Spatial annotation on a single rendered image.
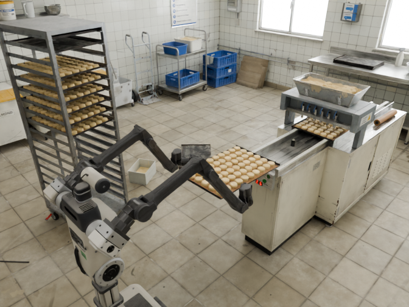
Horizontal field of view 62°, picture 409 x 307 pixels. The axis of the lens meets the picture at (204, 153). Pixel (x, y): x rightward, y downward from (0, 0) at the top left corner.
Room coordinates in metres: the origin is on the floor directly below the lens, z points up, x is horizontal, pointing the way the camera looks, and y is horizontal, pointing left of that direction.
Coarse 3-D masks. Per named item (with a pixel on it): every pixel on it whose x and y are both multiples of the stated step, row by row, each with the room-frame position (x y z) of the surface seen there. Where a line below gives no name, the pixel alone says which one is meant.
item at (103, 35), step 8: (104, 24) 2.67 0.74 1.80; (104, 32) 2.66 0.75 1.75; (104, 40) 2.65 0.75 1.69; (104, 48) 2.65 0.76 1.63; (112, 80) 2.67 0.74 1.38; (112, 88) 2.66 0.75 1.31; (112, 96) 2.65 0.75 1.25; (112, 104) 2.65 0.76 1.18; (112, 112) 2.66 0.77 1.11; (120, 160) 2.65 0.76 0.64; (120, 168) 2.66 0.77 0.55; (128, 200) 2.67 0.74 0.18
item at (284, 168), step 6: (384, 102) 3.43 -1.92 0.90; (378, 108) 3.27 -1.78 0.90; (318, 144) 2.47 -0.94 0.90; (324, 144) 2.53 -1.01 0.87; (306, 150) 2.37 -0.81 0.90; (312, 150) 2.39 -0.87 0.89; (318, 150) 2.47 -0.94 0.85; (300, 156) 2.28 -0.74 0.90; (306, 156) 2.33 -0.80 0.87; (288, 162) 2.19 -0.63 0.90; (294, 162) 2.21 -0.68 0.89; (300, 162) 2.28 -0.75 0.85; (282, 168) 2.10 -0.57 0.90; (288, 168) 2.17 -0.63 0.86; (276, 174) 2.08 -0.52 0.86
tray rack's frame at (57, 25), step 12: (0, 24) 2.59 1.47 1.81; (12, 24) 2.55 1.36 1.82; (24, 24) 2.55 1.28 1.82; (36, 24) 2.55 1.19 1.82; (48, 24) 2.55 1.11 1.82; (60, 24) 2.55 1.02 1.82; (72, 24) 2.55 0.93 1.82; (84, 24) 2.55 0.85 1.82; (96, 24) 2.61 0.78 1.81; (0, 36) 2.62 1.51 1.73; (12, 72) 2.63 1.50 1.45; (12, 84) 2.63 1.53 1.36; (24, 120) 2.63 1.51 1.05; (36, 156) 2.64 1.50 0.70; (36, 168) 2.63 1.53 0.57; (96, 192) 2.84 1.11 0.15; (48, 204) 2.63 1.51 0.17; (108, 204) 2.65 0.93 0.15; (120, 204) 2.65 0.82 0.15
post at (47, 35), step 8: (48, 32) 2.29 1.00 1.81; (48, 40) 2.28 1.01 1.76; (48, 48) 2.28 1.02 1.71; (56, 64) 2.29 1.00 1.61; (56, 72) 2.28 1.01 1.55; (56, 80) 2.28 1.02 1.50; (56, 88) 2.29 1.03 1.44; (64, 104) 2.29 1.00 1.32; (64, 112) 2.28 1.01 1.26; (64, 120) 2.28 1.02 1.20; (72, 144) 2.29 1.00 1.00; (72, 152) 2.28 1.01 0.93; (72, 160) 2.29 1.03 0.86
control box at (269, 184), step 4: (268, 172) 2.14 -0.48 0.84; (272, 172) 2.14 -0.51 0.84; (264, 176) 2.15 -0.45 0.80; (272, 176) 2.10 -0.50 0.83; (260, 180) 2.18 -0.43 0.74; (268, 180) 2.12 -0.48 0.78; (272, 180) 2.10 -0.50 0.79; (260, 184) 2.17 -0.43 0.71; (264, 184) 2.15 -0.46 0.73; (268, 184) 2.12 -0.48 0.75; (272, 184) 2.10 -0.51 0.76; (268, 188) 2.12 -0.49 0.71; (272, 188) 2.10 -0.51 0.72
